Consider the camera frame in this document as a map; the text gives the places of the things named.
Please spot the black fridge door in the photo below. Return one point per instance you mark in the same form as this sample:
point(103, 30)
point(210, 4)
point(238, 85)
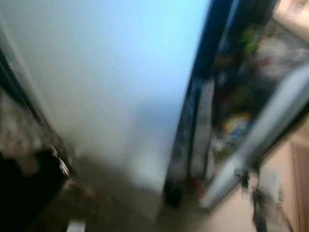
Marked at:
point(275, 116)

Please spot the patterned hanging cloth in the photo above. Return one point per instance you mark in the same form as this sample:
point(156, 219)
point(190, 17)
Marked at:
point(19, 130)

